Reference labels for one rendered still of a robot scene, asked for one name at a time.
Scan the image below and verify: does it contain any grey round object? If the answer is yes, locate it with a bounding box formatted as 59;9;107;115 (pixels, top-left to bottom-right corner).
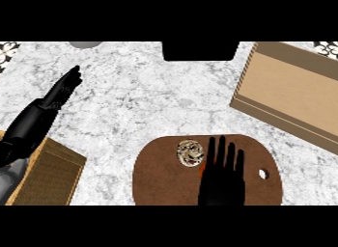
68;41;106;50

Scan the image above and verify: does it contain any cardboard box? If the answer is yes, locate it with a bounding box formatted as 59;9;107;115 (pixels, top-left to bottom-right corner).
230;41;338;162

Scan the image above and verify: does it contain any black appliance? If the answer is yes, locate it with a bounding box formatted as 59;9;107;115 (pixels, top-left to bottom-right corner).
161;41;242;63

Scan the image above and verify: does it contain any wicker basket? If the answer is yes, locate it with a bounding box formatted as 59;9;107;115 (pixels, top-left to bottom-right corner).
0;127;88;206

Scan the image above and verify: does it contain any brown wooden cutting board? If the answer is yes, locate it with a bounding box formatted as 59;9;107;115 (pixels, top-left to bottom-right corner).
131;133;284;206

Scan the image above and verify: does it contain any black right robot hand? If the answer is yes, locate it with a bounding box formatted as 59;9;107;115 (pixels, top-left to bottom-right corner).
196;135;248;206

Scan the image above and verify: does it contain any pale speckled oval item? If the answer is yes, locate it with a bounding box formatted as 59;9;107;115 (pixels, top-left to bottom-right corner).
175;138;206;168

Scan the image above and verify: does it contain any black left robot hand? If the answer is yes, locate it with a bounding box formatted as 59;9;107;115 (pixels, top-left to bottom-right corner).
37;65;84;111

